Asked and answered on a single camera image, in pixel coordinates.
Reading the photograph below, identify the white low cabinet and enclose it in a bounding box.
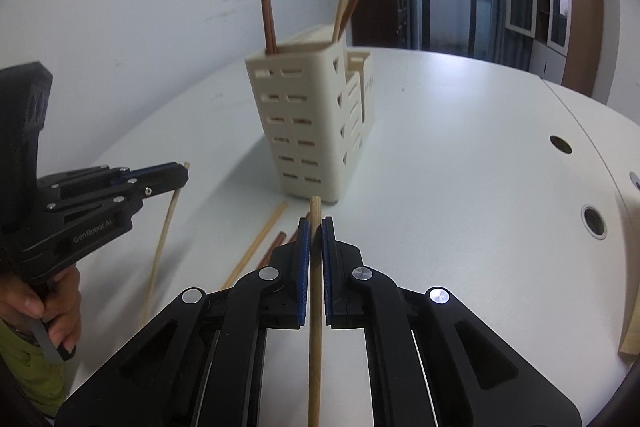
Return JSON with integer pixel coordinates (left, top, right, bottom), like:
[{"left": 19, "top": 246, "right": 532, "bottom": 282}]
[{"left": 529, "top": 38, "right": 567, "bottom": 84}]

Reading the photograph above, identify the wooden cabinet with glass door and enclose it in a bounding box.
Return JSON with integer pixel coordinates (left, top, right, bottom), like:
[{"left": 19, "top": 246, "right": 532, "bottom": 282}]
[{"left": 545, "top": 0, "right": 607, "bottom": 102}]

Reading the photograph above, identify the cream slotted utensil holder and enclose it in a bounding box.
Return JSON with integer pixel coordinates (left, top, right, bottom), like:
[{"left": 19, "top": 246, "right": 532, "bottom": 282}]
[{"left": 245, "top": 23, "right": 375, "bottom": 206}]

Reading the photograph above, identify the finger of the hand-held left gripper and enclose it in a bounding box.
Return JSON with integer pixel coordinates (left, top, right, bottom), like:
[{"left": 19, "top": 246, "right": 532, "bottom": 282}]
[
  {"left": 46, "top": 180, "right": 190, "bottom": 220},
  {"left": 39, "top": 162, "right": 190, "bottom": 202}
]

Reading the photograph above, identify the ringed table cable grommet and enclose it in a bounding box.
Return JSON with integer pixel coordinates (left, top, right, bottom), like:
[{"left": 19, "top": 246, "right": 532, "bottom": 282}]
[{"left": 581, "top": 204, "right": 608, "bottom": 239}]

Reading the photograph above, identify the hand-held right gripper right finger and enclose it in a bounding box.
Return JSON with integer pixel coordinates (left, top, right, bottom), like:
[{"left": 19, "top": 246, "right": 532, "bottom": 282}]
[{"left": 321, "top": 216, "right": 583, "bottom": 427}]

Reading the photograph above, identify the light wooden chopstick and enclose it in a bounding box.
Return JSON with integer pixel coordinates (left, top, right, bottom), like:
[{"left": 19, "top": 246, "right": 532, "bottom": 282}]
[
  {"left": 221, "top": 201, "right": 289, "bottom": 290},
  {"left": 307, "top": 196, "right": 323, "bottom": 427},
  {"left": 331, "top": 0, "right": 347, "bottom": 44},
  {"left": 142, "top": 161, "right": 192, "bottom": 325}
]

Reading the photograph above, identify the yellow-green shirt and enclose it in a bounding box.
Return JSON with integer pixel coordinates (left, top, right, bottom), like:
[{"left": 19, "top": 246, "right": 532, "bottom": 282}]
[{"left": 0, "top": 319, "right": 76, "bottom": 414}]

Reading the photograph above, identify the person's left hand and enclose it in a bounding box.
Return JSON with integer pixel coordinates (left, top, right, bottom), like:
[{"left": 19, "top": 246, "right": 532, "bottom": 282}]
[{"left": 0, "top": 264, "right": 82, "bottom": 354}]

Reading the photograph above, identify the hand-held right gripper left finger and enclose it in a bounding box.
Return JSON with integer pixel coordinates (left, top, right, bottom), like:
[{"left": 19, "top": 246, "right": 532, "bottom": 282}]
[{"left": 55, "top": 216, "right": 313, "bottom": 427}]

